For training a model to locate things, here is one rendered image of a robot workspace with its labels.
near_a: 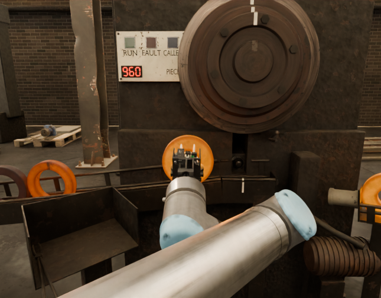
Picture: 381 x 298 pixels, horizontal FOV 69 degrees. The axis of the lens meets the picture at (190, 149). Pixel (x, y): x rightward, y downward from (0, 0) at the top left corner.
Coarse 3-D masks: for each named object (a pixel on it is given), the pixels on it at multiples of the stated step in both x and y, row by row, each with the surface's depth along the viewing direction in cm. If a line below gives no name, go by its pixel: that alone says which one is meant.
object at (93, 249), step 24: (96, 192) 89; (24, 216) 71; (48, 216) 83; (72, 216) 87; (96, 216) 91; (120, 216) 89; (48, 240) 84; (72, 240) 83; (96, 240) 82; (120, 240) 81; (48, 264) 73; (72, 264) 72; (96, 264) 80
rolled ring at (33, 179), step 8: (48, 160) 106; (32, 168) 105; (40, 168) 104; (48, 168) 104; (56, 168) 104; (64, 168) 104; (32, 176) 106; (64, 176) 104; (72, 176) 106; (32, 184) 106; (72, 184) 105; (32, 192) 107; (40, 192) 108; (64, 192) 106; (72, 192) 106
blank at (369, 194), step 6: (378, 174) 88; (372, 180) 89; (378, 180) 88; (366, 186) 90; (372, 186) 89; (378, 186) 88; (366, 192) 90; (372, 192) 89; (378, 192) 88; (366, 198) 91; (372, 198) 90; (378, 198) 90; (372, 204) 90; (378, 204) 89; (378, 210) 89; (378, 216) 90
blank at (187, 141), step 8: (184, 136) 82; (192, 136) 82; (168, 144) 83; (176, 144) 82; (184, 144) 82; (192, 144) 82; (200, 144) 82; (168, 152) 82; (176, 152) 82; (208, 152) 82; (168, 160) 83; (208, 160) 83; (168, 168) 83; (208, 168) 83; (168, 176) 84; (208, 176) 84
